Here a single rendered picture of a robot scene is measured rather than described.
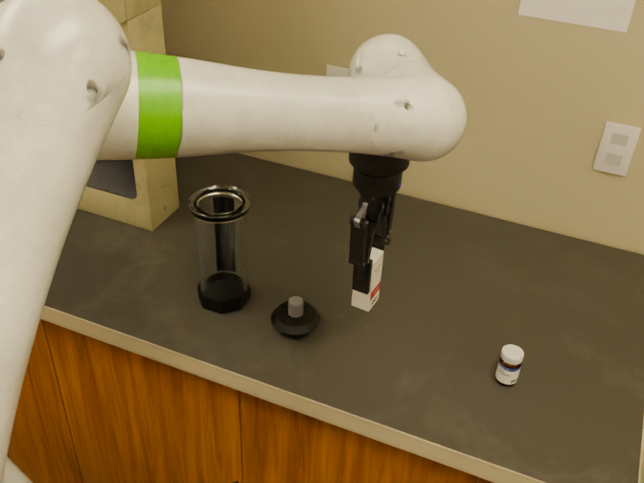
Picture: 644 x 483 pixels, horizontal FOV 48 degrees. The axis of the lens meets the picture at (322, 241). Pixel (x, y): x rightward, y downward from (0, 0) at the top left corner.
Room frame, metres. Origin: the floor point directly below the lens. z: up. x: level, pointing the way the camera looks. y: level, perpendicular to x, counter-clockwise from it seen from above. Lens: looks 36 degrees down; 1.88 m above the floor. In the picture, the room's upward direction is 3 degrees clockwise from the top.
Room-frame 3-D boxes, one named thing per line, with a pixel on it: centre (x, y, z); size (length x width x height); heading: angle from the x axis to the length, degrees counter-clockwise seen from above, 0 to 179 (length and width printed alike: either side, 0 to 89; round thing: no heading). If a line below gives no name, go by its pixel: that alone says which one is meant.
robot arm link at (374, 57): (0.96, -0.08, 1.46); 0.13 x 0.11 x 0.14; 18
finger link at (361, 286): (0.95, -0.07, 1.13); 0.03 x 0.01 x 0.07; 63
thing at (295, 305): (1.02, 0.04, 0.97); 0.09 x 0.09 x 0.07
